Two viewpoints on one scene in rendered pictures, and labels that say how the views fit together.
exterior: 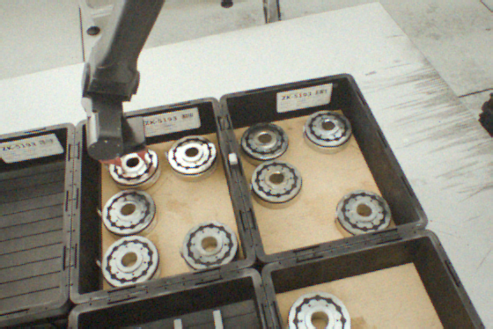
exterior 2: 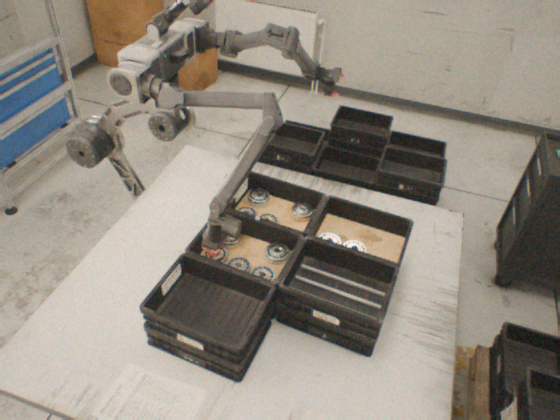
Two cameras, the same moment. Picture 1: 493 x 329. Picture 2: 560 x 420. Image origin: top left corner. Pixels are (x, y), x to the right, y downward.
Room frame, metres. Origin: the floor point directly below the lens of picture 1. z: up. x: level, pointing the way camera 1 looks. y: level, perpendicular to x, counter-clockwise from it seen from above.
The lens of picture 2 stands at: (-0.32, 1.31, 2.31)
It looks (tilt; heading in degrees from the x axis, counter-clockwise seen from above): 41 degrees down; 300
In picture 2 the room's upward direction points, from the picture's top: 4 degrees clockwise
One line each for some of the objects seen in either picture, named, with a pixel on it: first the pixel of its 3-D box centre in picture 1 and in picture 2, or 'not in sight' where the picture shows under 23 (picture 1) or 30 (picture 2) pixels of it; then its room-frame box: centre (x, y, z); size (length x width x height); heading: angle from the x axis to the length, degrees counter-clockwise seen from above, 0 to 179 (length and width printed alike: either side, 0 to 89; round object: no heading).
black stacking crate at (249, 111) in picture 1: (310, 171); (274, 210); (0.52, -0.11, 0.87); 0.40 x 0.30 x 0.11; 10
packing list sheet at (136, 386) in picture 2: not in sight; (149, 404); (0.40, 0.82, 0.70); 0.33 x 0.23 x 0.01; 14
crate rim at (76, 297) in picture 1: (156, 186); (245, 244); (0.47, 0.19, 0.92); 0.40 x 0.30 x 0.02; 10
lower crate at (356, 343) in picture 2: not in sight; (334, 303); (0.07, 0.12, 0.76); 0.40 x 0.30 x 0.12; 10
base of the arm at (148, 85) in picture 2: not in sight; (153, 86); (0.92, 0.15, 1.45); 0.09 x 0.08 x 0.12; 104
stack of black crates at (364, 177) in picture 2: not in sight; (343, 184); (0.61, -1.16, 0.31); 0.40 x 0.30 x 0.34; 14
